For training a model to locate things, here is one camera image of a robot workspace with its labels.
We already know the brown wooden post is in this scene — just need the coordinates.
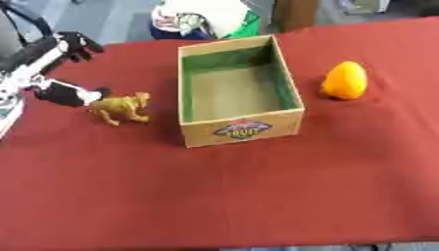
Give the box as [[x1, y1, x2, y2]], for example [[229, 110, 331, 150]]
[[272, 0, 321, 33]]

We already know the orange toy fruit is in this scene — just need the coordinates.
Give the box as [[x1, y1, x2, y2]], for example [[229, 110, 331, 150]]
[[318, 61, 369, 101]]

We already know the tan cardboard box green inside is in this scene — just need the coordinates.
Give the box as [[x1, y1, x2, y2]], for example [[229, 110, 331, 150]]
[[176, 34, 308, 149]]

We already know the white bag with clutter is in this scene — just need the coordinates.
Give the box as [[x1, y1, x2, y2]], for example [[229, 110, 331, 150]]
[[149, 0, 263, 40]]

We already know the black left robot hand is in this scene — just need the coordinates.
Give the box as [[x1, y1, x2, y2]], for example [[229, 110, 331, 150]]
[[0, 31, 114, 108]]

